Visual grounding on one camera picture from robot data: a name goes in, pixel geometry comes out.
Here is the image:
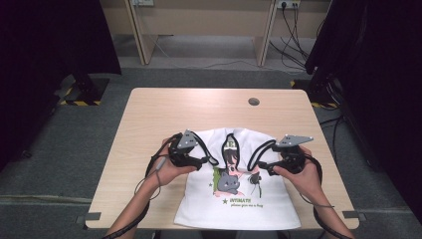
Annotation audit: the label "person's left hand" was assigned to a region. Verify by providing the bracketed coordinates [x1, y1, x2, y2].
[150, 137, 198, 188]

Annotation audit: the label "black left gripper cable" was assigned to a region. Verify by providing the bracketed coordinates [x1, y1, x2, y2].
[101, 132, 184, 239]

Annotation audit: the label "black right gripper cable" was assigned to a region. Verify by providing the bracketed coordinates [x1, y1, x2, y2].
[300, 152, 354, 239]

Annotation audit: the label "black floor cables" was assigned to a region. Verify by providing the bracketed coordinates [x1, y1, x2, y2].
[318, 113, 347, 162]

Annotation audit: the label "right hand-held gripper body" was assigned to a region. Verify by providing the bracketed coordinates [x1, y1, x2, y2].
[272, 133, 315, 175]

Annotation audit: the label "black metal stand base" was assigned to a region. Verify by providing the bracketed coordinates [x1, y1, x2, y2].
[54, 73, 110, 108]
[290, 66, 344, 111]

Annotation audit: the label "white floor cable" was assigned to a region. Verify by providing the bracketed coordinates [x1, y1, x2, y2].
[145, 31, 300, 74]

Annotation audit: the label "black curtain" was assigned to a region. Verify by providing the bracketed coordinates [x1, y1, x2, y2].
[0, 0, 122, 172]
[305, 0, 422, 227]

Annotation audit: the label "person's right hand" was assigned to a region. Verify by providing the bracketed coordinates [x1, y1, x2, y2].
[272, 145, 324, 200]

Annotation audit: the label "black plugged power cables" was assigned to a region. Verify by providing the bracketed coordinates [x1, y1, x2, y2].
[268, 2, 324, 72]

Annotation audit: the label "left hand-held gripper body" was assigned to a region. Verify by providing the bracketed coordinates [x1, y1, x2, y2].
[168, 128, 200, 168]

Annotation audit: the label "white printed tank top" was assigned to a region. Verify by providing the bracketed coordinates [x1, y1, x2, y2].
[173, 127, 302, 231]

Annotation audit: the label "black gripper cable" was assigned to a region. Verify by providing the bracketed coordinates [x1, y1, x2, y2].
[101, 132, 184, 239]
[300, 152, 354, 239]

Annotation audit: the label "beige wooden desk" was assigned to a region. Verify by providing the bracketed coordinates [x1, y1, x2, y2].
[99, 0, 332, 68]

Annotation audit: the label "grey tape strip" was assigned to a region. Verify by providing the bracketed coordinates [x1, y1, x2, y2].
[341, 210, 367, 222]
[75, 212, 103, 225]

